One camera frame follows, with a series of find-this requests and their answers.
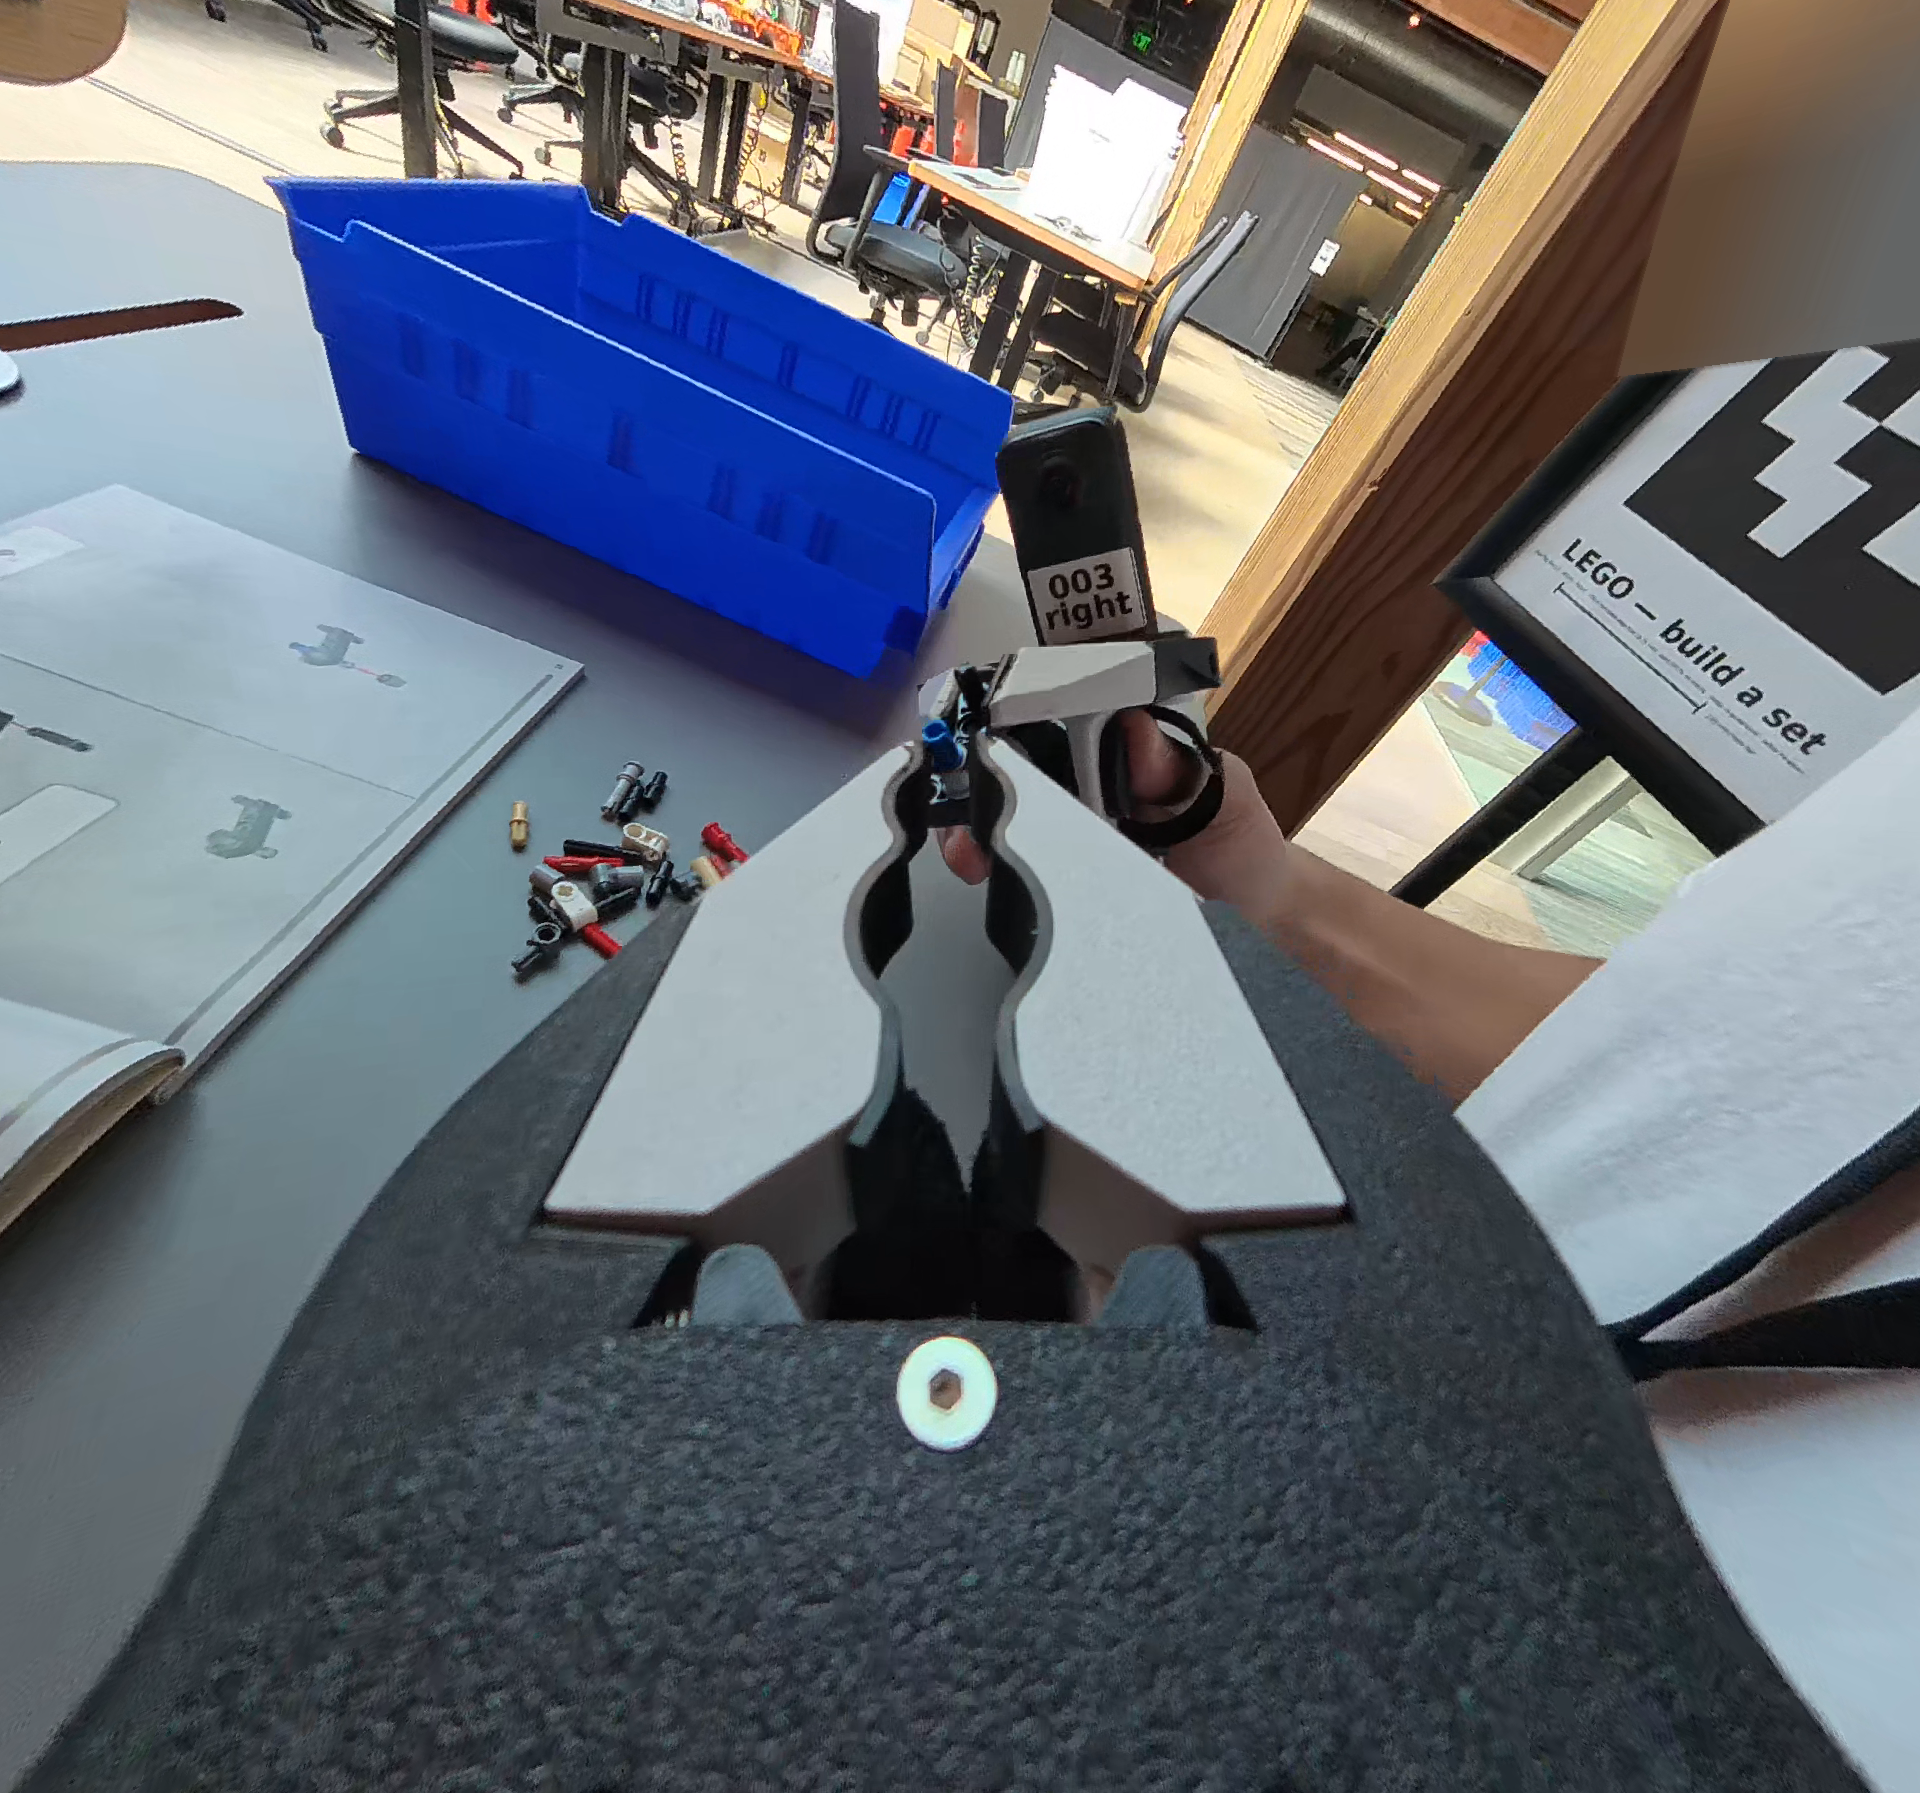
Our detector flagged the black lego assembly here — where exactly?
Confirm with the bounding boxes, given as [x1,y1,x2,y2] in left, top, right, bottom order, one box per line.
[916,670,1004,830]

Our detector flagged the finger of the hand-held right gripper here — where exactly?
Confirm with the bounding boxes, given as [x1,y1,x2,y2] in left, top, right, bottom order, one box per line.
[987,640,1160,733]

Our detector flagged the person's right hand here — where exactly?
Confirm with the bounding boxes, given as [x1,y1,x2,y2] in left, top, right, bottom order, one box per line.
[939,711,1308,928]

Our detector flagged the blue plastic bin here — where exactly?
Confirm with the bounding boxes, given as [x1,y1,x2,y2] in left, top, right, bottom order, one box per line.
[266,177,1017,686]

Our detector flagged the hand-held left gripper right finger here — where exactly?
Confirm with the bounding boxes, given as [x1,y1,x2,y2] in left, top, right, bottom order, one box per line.
[979,737,1349,1315]

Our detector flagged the lego instruction booklet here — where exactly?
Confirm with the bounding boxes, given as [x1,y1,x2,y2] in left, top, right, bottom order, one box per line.
[0,482,585,1232]

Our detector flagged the black shoulder strap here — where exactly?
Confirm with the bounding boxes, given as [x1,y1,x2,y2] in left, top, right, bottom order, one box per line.
[1602,1275,1920,1384]

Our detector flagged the short wooden work table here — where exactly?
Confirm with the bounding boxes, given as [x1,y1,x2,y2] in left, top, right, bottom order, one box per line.
[904,155,1160,393]

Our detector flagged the wooden post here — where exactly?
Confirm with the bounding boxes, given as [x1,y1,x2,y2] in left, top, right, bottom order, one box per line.
[1152,0,1370,313]

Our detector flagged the pile of small lego pins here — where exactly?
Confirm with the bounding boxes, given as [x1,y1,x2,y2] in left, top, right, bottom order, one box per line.
[509,765,747,982]

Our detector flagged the black framed sign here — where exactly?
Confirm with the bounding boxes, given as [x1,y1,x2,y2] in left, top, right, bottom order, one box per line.
[1395,341,1920,912]

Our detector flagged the black office chair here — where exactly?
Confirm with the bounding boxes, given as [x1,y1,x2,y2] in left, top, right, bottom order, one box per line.
[806,0,980,324]

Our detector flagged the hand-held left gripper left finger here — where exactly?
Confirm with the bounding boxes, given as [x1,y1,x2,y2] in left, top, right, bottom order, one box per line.
[540,740,909,1318]

